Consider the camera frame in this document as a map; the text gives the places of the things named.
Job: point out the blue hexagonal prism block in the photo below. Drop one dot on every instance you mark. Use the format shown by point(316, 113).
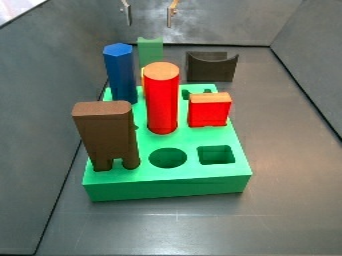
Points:
point(119, 66)

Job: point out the green shape sorter base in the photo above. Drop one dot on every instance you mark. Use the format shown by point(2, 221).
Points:
point(194, 161)

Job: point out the green arch block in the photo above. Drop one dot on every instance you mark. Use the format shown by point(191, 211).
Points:
point(149, 50)

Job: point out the brown arch-foot block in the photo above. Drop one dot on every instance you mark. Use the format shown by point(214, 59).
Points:
point(104, 123)

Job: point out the red cylinder block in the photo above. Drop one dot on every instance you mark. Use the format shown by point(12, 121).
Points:
point(160, 77)

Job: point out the yellow house-shaped block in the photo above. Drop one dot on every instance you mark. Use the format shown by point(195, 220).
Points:
point(141, 80)

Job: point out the black curved fixture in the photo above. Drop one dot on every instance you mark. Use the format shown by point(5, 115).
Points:
point(210, 66)

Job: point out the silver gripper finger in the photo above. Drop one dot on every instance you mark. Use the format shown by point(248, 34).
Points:
point(171, 11)
point(125, 10)

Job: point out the red square block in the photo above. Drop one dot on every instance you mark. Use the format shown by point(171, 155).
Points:
point(208, 109)

